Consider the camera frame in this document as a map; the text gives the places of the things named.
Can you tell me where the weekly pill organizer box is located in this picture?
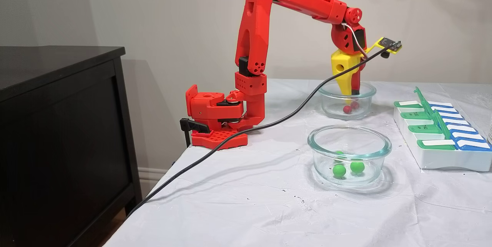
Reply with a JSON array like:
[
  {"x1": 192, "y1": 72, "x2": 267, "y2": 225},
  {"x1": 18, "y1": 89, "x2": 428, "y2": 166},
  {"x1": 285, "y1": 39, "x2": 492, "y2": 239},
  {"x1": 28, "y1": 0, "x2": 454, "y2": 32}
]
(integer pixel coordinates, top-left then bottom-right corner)
[{"x1": 393, "y1": 87, "x2": 492, "y2": 172}]

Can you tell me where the clear glass bowl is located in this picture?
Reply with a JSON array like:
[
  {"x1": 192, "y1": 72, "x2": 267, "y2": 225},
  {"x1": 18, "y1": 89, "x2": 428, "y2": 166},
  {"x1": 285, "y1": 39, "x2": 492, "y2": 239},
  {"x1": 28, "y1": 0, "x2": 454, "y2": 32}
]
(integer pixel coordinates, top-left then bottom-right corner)
[
  {"x1": 307, "y1": 125, "x2": 392, "y2": 187},
  {"x1": 318, "y1": 81, "x2": 377, "y2": 120}
]

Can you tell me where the white tablecloth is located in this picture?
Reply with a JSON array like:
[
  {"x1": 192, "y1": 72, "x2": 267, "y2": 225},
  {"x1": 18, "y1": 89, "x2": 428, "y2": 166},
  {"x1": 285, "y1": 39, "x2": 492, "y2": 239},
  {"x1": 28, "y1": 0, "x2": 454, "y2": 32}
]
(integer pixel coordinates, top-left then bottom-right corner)
[{"x1": 104, "y1": 79, "x2": 492, "y2": 247}]

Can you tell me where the black table clamp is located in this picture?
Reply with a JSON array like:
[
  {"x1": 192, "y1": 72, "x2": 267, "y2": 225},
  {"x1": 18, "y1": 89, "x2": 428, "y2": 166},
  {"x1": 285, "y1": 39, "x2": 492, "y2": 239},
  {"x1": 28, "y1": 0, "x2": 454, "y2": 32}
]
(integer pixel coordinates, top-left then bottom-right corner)
[{"x1": 180, "y1": 118, "x2": 211, "y2": 148}]

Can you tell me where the white baseboard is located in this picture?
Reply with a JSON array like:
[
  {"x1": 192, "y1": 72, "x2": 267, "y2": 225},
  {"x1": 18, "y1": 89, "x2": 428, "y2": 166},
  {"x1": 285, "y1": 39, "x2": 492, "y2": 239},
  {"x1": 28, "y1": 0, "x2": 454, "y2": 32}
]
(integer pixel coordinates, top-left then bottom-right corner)
[{"x1": 138, "y1": 167, "x2": 171, "y2": 197}]

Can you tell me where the black wooden cabinet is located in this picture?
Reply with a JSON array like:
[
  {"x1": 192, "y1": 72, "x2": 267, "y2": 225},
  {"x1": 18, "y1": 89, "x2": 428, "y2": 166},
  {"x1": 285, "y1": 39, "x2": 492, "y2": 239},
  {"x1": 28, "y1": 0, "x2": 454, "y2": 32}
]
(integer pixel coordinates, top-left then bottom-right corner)
[{"x1": 0, "y1": 46, "x2": 143, "y2": 247}]

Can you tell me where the black camera circuit board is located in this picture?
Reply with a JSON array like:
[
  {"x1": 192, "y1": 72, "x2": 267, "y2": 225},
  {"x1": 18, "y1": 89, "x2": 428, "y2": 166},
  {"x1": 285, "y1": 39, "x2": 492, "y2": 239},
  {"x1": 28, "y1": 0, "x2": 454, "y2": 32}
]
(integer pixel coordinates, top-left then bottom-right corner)
[{"x1": 379, "y1": 37, "x2": 402, "y2": 59}]

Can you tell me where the black camera cable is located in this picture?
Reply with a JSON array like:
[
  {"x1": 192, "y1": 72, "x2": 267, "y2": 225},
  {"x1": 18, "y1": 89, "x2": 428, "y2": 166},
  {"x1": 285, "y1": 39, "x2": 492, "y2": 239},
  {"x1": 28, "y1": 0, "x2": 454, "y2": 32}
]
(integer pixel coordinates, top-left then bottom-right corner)
[{"x1": 125, "y1": 43, "x2": 400, "y2": 219}]

